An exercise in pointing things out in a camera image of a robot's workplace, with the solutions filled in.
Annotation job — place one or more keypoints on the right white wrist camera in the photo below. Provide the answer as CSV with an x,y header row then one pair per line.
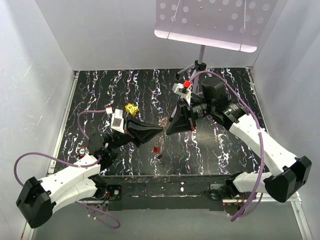
x,y
184,90

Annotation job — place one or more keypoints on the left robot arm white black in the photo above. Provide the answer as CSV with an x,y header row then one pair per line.
x,y
39,199

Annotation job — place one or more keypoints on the yellow owl number block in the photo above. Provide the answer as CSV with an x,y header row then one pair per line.
x,y
131,109

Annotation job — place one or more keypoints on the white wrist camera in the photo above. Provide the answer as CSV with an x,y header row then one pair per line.
x,y
117,121
184,90

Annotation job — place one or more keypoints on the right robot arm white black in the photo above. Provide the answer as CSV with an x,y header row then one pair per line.
x,y
287,172

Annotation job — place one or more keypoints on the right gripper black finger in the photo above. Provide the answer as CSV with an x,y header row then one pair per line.
x,y
180,115
179,127

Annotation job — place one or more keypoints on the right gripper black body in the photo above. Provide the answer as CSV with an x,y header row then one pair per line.
x,y
196,111

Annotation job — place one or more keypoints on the red owl number block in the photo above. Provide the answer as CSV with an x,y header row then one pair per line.
x,y
82,151

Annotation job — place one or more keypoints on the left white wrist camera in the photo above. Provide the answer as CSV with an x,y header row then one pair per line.
x,y
117,121

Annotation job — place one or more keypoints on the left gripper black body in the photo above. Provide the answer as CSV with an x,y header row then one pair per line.
x,y
127,135

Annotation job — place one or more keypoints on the lilac music stand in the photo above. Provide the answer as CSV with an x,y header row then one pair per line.
x,y
236,25

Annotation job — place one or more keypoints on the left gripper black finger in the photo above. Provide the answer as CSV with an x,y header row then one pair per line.
x,y
142,137
137,125

